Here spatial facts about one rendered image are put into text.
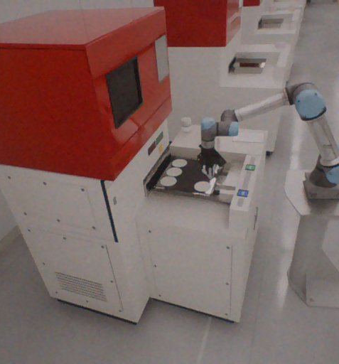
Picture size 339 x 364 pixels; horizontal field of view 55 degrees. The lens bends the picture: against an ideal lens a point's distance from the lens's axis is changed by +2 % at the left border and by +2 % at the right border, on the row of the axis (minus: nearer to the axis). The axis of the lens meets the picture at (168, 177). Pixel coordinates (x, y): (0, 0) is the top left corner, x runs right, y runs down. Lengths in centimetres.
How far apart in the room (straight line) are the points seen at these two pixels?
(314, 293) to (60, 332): 177
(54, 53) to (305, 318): 214
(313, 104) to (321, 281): 147
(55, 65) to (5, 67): 25
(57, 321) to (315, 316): 175
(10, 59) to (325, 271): 230
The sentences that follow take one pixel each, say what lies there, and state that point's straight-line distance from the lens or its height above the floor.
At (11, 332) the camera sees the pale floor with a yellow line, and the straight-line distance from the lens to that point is 272.
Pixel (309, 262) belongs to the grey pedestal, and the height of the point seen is 27.
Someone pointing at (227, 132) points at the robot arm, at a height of 129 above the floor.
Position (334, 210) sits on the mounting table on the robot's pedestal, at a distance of 202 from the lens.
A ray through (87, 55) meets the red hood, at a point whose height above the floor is 178.
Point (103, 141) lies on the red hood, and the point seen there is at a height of 143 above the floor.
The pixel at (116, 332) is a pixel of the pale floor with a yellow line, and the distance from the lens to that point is 245.
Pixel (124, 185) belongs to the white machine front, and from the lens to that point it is 171.
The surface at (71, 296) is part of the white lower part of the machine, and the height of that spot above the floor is 16.
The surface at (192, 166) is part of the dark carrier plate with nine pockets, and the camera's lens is 214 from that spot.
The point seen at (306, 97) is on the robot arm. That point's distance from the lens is 164.
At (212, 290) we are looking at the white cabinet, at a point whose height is 34.
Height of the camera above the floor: 206
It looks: 34 degrees down
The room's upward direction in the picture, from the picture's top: 6 degrees counter-clockwise
